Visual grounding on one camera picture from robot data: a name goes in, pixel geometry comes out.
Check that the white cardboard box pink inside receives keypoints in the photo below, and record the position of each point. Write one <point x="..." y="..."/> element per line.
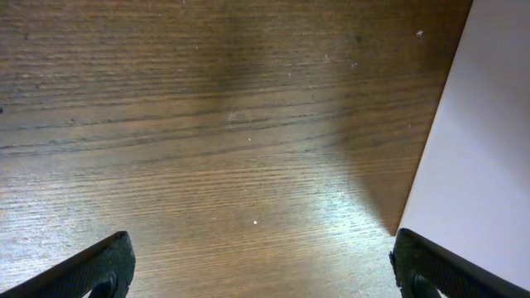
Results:
<point x="470" y="194"/>

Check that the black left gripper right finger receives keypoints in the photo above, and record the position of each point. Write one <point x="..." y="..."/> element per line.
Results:
<point x="425" y="269"/>

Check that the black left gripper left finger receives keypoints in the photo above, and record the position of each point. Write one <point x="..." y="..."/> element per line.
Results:
<point x="105" y="269"/>

